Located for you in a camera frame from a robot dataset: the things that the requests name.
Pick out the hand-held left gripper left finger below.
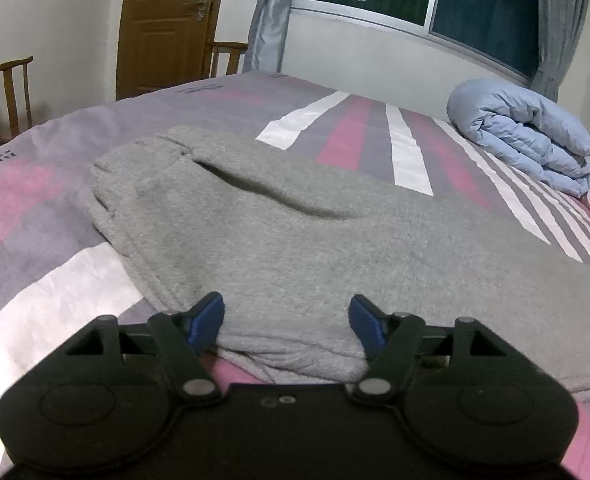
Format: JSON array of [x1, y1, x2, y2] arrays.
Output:
[[65, 292, 226, 406]]

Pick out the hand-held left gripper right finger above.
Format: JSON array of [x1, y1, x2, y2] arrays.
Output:
[[349, 294, 508, 407]]

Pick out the grey pants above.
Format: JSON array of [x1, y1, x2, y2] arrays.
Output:
[[86, 126, 590, 403]]

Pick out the bed with striped sheet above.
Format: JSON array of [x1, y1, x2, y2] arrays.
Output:
[[0, 71, 590, 480]]

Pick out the folded light blue duvet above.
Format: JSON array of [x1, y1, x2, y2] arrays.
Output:
[[447, 78, 590, 199]]

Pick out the wooden chair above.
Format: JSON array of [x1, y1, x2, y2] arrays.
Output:
[[209, 41, 249, 79], [0, 56, 34, 147]]

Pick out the brown wooden door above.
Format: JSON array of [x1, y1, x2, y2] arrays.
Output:
[[116, 0, 229, 101]]

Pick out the grey curtain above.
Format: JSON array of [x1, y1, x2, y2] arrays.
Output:
[[242, 0, 304, 74], [530, 0, 590, 104]]

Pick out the metal door handle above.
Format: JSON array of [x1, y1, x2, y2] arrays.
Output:
[[184, 0, 211, 24]]

